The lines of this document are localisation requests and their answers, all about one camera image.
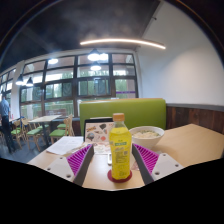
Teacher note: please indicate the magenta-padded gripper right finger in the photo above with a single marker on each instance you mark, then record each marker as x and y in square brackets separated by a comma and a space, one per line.
[164, 164]

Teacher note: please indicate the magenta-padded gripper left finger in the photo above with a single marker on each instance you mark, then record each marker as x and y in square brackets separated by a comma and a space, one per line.
[59, 166]

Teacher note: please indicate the yellow drink bottle orange cap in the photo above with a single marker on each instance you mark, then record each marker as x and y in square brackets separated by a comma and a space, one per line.
[120, 150]

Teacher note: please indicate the white paper sheet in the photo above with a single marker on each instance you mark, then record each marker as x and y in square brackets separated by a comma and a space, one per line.
[65, 145]

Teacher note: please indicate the white bowl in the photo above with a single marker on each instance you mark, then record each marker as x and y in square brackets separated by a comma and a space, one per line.
[146, 135]

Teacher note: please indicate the group of green-seated wooden chairs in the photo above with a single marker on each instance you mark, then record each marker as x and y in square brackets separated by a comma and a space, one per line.
[58, 132]

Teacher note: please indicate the light wooden dining table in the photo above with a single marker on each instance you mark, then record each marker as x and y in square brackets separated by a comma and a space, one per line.
[45, 118]

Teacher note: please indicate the black tablet with sticker prints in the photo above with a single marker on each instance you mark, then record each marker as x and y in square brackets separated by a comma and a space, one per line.
[96, 131]

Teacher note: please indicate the flat round red coaster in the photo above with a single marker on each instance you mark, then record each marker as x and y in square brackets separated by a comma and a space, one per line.
[110, 177]

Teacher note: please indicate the person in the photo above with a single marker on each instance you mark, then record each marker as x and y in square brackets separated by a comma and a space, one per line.
[5, 120]

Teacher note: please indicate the group of black pendant lamps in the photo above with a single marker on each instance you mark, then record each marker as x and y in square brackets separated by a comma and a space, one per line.
[94, 56]

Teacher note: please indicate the long curved ceiling light strip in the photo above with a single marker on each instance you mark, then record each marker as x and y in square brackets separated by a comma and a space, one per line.
[123, 41]

